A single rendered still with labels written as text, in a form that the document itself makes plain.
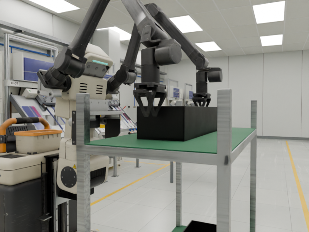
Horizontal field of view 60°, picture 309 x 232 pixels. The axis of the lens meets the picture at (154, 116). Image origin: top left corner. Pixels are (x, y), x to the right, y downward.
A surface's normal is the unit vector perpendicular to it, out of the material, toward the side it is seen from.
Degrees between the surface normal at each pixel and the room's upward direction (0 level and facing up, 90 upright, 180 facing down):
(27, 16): 90
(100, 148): 90
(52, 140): 92
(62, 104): 90
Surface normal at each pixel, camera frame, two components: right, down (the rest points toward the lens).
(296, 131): -0.42, 0.03
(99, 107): 0.90, 0.01
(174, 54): 0.77, 0.00
